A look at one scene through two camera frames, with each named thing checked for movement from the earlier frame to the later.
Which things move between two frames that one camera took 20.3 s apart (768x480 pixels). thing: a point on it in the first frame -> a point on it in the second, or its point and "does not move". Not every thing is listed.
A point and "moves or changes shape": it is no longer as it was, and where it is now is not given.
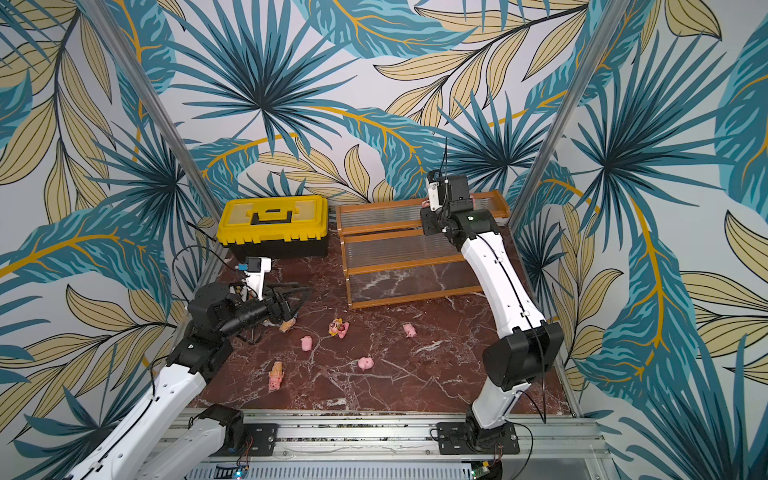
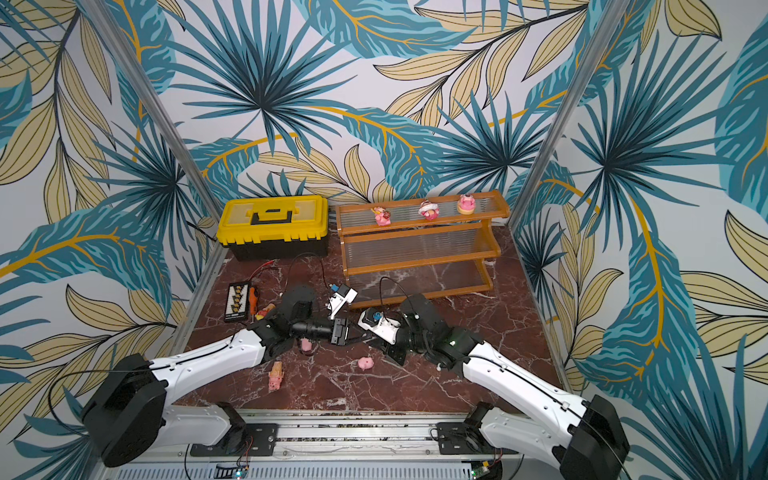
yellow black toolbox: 275,227 does not move
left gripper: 280,309 -> 340,331
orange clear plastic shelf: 386,259 does not move
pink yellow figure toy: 338,328 moves or changes shape
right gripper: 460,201 -> 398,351
